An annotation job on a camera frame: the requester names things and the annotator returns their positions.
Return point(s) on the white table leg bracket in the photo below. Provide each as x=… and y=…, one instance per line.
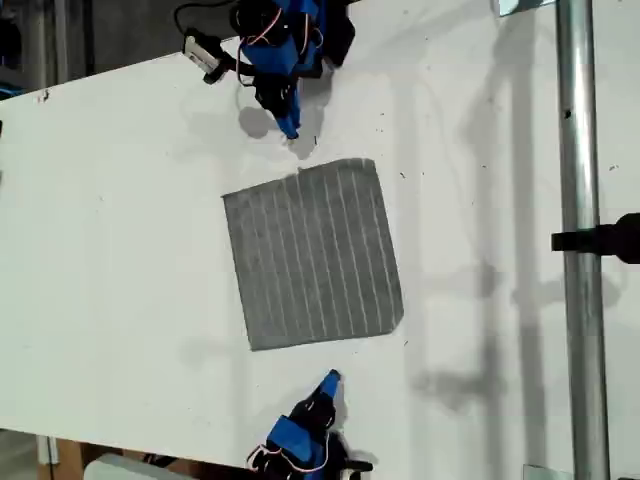
x=47, y=450

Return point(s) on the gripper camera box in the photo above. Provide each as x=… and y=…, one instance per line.
x=357, y=467
x=202, y=55

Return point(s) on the black clamp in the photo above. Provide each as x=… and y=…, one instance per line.
x=600, y=240

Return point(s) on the grey striped towel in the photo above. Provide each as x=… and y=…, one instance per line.
x=312, y=255

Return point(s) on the steel post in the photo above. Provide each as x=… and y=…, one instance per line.
x=580, y=300

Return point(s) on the camera black stalk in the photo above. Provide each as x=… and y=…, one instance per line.
x=245, y=70

